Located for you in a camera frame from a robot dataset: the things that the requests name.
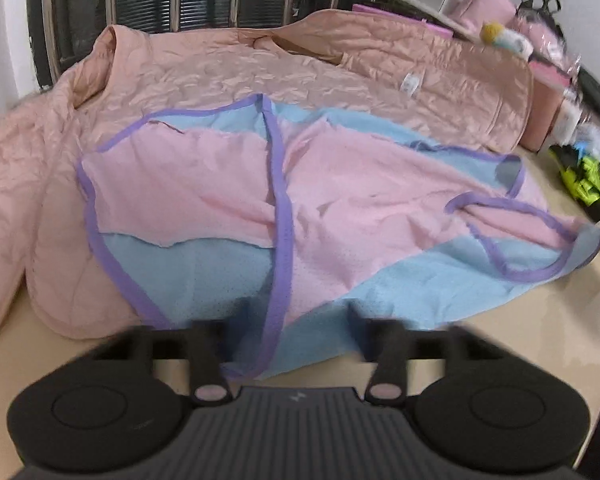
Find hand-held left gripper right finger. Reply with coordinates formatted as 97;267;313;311
347;304;511;407

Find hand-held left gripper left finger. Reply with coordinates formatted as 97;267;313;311
94;302;251;407

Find pink blue garment purple trim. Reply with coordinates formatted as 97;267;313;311
77;92;600;378

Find neon green black toy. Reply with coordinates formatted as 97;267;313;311
550;144;600;221

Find pink quilted jacket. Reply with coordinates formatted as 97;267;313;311
0;7;536;341

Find pink storage box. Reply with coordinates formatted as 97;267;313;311
522;77;571;153

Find yellow pompom plush toy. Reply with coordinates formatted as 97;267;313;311
480;21;535;58

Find clear plastic bags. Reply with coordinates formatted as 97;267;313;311
515;10;581;78

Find pink pillow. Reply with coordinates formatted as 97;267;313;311
450;0;523;31

